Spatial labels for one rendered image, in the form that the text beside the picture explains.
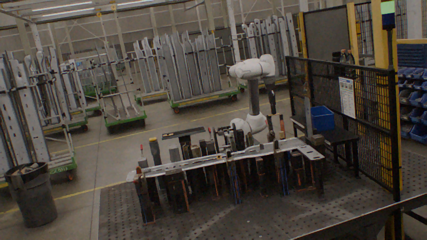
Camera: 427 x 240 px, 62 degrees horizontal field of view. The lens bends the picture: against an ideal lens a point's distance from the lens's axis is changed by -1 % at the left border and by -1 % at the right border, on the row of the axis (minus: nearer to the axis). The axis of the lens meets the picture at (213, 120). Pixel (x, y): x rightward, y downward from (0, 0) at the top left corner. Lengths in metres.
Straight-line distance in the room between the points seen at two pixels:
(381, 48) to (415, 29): 4.45
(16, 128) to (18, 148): 0.32
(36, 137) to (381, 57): 5.34
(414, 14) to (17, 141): 6.75
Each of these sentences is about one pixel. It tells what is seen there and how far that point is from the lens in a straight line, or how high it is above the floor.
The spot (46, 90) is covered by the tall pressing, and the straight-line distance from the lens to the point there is 10.02.
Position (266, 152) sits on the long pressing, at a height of 1.00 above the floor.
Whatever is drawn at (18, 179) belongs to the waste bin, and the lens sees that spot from 4.73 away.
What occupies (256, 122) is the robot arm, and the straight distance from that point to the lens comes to 3.42.
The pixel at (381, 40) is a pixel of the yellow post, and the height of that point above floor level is 1.71.
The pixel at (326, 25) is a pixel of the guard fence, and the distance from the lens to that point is 5.17.
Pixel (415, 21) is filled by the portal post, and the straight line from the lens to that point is 6.86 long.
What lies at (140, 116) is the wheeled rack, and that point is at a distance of 8.69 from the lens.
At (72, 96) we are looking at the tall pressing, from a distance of 11.95.
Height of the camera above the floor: 1.93
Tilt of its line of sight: 14 degrees down
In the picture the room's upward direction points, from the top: 10 degrees counter-clockwise
